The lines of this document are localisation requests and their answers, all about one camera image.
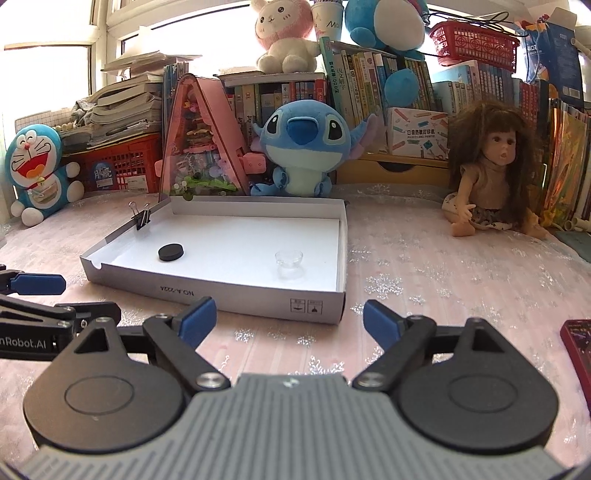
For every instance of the wooden drawer organizer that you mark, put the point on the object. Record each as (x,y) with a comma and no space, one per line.
(360,173)

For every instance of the black binder clip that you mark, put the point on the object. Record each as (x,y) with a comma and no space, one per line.
(143,220)

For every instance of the blue cardboard package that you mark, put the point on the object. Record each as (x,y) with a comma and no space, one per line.
(554,55)

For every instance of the red plastic crate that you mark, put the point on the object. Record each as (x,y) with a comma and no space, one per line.
(134,157)

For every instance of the stack of books and papers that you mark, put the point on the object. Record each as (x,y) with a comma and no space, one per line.
(124,106)

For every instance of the blue card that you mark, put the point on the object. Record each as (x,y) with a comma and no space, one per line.
(102,175)

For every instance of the row of upright books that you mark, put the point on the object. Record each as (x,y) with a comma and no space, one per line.
(360,78)

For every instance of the blue cat plush toy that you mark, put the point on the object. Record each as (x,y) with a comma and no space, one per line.
(34,157)

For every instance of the colourful upright picture books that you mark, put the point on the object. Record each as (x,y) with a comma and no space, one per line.
(565,161)

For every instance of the white printed cardboard box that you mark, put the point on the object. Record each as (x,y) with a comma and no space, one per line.
(415,134)

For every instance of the pink toy block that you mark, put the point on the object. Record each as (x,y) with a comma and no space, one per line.
(254,164)

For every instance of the white cardboard box tray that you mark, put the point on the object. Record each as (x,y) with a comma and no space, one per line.
(240,240)

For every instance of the clear plastic cup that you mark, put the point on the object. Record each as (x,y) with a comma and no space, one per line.
(288,265)

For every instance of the white plastic pipe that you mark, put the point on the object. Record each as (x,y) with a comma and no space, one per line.
(577,224)

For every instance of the thick black round disc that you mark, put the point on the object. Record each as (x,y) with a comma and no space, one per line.
(171,252)

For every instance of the white paper cup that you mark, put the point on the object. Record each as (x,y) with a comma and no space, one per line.
(328,25)

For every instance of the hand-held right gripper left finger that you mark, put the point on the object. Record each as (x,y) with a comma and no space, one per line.
(198,319)

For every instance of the white grid board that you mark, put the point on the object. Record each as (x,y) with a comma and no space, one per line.
(37,122)

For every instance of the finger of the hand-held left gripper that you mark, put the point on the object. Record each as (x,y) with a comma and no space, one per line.
(69,316)
(39,284)

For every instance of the dark red book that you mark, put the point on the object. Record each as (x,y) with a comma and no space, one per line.
(579,346)

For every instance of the red plastic basket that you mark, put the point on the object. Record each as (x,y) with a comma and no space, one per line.
(471,44)

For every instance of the pink bunny plush toy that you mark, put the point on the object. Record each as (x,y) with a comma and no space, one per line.
(281,46)

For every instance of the pink triangular model house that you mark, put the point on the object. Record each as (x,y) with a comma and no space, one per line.
(198,138)

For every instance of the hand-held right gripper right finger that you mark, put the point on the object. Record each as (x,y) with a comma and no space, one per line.
(381,321)

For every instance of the blue alien plush toy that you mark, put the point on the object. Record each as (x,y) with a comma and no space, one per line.
(300,152)

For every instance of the brown-haired doll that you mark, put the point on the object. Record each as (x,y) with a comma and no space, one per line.
(489,170)

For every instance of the large blue plush toy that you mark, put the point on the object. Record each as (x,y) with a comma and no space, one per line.
(364,18)

